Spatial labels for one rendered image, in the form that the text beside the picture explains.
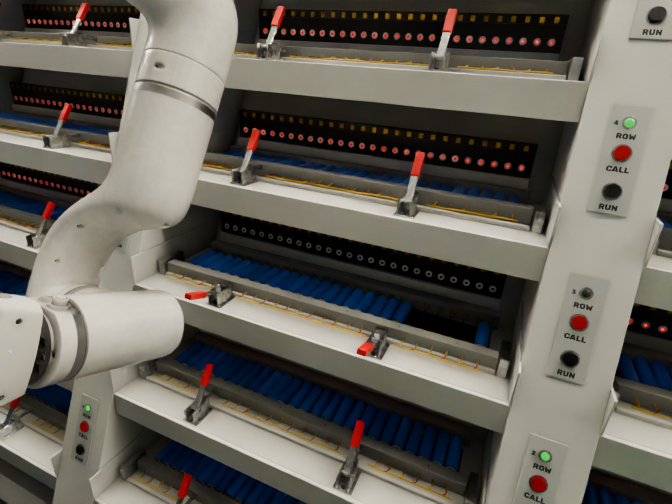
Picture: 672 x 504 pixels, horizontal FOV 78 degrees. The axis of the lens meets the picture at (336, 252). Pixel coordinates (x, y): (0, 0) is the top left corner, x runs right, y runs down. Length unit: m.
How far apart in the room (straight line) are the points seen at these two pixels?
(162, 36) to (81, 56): 0.46
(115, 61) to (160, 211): 0.47
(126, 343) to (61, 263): 0.13
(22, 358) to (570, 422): 0.56
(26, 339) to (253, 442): 0.39
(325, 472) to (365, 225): 0.36
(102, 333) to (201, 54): 0.30
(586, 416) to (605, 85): 0.38
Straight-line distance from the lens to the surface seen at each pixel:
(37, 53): 1.07
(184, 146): 0.48
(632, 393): 0.65
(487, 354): 0.60
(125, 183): 0.48
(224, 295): 0.69
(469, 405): 0.58
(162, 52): 0.51
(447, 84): 0.59
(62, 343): 0.44
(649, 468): 0.62
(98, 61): 0.93
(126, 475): 0.95
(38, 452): 1.06
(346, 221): 0.58
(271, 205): 0.63
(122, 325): 0.48
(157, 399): 0.81
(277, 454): 0.70
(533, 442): 0.58
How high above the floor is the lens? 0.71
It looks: 3 degrees down
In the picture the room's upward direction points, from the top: 12 degrees clockwise
